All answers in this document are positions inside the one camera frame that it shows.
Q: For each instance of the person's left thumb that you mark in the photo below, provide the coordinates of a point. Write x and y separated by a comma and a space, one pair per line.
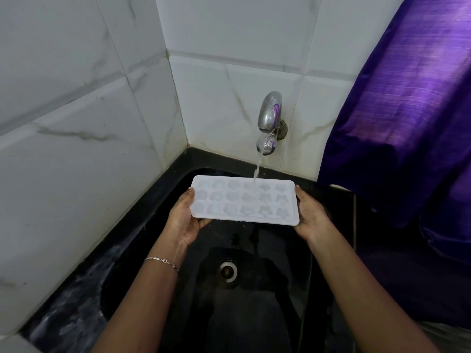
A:
188, 199

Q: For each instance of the metal sink drain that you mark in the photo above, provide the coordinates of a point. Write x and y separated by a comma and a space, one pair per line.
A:
228, 270

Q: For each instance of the stream of tap water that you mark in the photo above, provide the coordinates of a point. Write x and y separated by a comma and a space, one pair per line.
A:
256, 168

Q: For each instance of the white ice cube tray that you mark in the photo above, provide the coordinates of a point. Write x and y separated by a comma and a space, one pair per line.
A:
244, 199

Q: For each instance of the purple curtain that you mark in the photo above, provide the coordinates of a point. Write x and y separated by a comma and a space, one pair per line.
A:
408, 143

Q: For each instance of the person's left forearm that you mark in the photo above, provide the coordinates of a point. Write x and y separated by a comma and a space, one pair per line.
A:
141, 295

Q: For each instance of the chrome wall tap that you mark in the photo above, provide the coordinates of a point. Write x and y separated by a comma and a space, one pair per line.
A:
269, 122

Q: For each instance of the black sink basin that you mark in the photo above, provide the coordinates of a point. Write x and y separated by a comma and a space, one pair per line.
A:
235, 275

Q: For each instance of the person's right forearm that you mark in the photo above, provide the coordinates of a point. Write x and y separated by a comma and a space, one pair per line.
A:
362, 295

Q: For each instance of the person's right hand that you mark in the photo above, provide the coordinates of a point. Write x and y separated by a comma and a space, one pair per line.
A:
312, 218

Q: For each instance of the person's right thumb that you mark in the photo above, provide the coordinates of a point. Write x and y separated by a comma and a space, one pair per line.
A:
300, 195

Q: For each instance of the person's left hand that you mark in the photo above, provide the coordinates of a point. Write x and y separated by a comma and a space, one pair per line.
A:
183, 223

